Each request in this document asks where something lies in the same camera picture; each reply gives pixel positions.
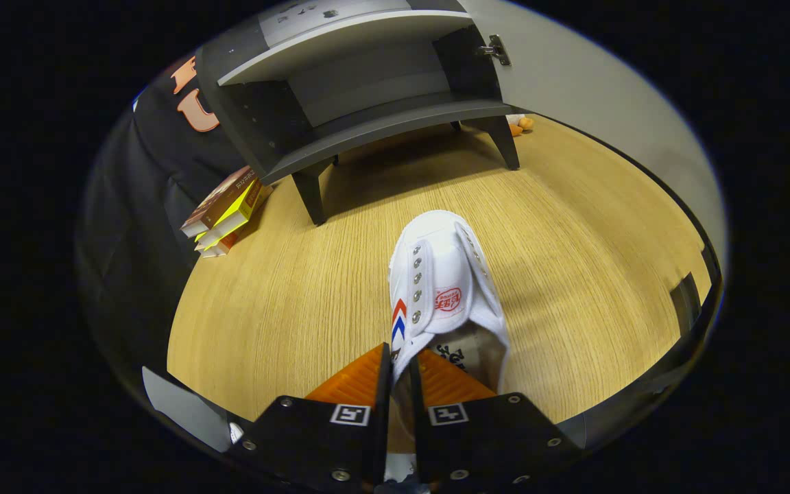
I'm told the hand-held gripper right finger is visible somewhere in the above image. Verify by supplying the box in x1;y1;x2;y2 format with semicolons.
409;346;584;494

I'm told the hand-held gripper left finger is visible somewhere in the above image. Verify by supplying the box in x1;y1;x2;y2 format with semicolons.
227;342;394;494

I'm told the white canvas shoe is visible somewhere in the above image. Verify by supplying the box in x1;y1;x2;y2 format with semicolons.
385;209;511;484

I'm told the dark grey shoe cabinet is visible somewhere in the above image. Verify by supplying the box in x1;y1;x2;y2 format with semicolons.
195;0;526;227

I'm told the silver door hinge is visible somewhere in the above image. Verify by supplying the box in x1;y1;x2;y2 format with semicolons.
475;34;511;67

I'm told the light grey cabinet shelf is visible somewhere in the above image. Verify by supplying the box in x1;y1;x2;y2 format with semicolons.
217;8;475;86

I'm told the white sheet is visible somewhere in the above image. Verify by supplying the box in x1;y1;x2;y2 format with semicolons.
141;366;235;454

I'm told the orange red book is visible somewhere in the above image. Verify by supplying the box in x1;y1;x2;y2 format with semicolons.
200;199;272;259

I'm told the yellow book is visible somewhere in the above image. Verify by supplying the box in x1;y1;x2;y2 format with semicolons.
194;180;263;249

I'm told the brown cover book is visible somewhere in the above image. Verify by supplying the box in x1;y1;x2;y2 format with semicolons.
180;165;253;239

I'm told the black backdrop cloth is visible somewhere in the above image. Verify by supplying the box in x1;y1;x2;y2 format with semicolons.
76;55;259;385

